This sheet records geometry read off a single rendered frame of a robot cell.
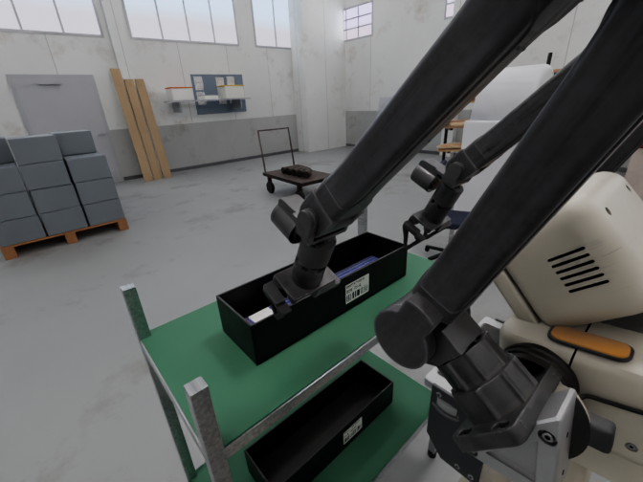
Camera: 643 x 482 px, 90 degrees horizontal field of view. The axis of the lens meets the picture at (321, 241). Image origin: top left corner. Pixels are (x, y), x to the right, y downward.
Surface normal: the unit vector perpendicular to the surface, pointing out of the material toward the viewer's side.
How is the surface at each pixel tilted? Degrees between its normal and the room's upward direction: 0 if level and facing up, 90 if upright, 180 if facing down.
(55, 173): 90
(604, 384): 90
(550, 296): 90
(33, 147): 90
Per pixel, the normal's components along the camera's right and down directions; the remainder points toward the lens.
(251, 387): -0.05, -0.91
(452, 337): 0.36, -0.57
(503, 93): -0.74, 0.14
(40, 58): 0.66, 0.27
